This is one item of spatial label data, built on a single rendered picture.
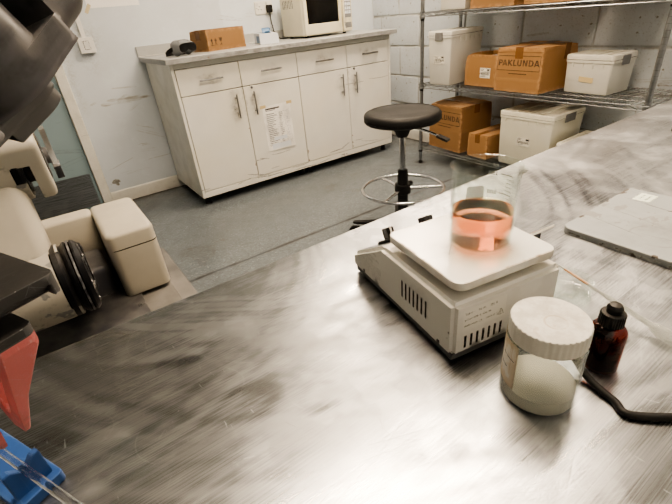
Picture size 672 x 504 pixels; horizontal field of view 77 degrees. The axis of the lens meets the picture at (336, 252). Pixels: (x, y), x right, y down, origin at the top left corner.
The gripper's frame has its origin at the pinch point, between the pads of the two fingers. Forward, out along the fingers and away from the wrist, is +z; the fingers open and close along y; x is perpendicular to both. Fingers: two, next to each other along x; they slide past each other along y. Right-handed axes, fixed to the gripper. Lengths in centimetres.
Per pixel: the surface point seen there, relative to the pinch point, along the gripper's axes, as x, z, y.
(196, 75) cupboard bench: 171, 6, 188
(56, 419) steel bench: 9.1, 9.7, 4.7
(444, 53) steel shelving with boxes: 52, 8, 286
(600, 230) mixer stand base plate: -33, 8, 56
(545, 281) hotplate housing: -27.9, 3.5, 33.7
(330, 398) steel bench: -12.8, 9.4, 17.0
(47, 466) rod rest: 3.3, 7.9, 1.2
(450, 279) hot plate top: -20.5, 0.5, 26.4
